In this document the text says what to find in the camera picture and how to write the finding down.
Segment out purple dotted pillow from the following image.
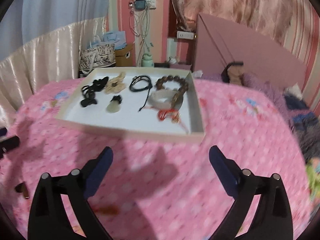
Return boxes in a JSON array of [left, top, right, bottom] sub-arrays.
[[196, 73, 290, 124]]

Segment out wall socket with charger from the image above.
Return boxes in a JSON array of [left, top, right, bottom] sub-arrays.
[[129, 0, 156, 11]]

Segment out pink headboard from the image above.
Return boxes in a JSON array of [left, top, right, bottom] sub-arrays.
[[193, 13, 306, 89]]

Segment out white power strip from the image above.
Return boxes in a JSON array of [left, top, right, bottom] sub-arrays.
[[176, 31, 196, 40]]

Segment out beige flower scrunchie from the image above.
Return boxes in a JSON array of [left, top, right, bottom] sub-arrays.
[[104, 72, 126, 94]]

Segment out white band bracelet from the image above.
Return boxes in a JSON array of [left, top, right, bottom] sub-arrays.
[[146, 88, 185, 111]]

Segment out jade pendant black tassel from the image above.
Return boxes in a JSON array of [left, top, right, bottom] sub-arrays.
[[106, 95, 122, 113]]

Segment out black strap bag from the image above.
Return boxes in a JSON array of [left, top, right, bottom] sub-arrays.
[[221, 61, 244, 86]]

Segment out green water bottle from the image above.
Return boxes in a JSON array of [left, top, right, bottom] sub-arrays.
[[141, 53, 154, 67]]

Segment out black cord bracelet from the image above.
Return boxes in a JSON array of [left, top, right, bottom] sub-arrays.
[[128, 75, 153, 113]]

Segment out black white tote bag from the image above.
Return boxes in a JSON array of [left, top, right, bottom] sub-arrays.
[[79, 43, 116, 75]]

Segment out white shallow tray box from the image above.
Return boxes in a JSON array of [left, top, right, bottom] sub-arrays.
[[55, 67, 205, 143]]

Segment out brown cardboard box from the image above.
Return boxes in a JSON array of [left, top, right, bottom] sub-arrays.
[[115, 43, 134, 67]]

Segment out hanging charger cables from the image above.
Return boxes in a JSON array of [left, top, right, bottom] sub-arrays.
[[128, 10, 153, 55]]

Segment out pink patterned curtain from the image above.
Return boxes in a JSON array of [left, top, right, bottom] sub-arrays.
[[171, 0, 293, 44]]

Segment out green cartoon blanket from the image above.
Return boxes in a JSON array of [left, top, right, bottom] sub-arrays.
[[306, 157, 319, 202]]

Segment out pink floral bedspread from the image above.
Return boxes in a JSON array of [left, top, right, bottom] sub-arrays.
[[1, 80, 312, 239]]

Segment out brown wooden bead bracelet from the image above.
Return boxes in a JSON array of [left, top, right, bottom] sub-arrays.
[[154, 74, 190, 100]]

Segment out red knot cord charm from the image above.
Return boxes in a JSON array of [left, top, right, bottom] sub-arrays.
[[146, 106, 189, 134]]

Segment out black hair scrunchie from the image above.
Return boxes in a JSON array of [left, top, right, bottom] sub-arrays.
[[80, 76, 109, 108]]

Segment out light blue paper bag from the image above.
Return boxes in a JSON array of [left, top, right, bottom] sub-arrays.
[[87, 31, 127, 50]]

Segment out cream satin curtain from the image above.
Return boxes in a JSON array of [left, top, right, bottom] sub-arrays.
[[1, 17, 106, 127]]

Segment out dark blue patterned blanket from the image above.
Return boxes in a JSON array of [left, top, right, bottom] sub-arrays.
[[284, 94, 319, 163]]

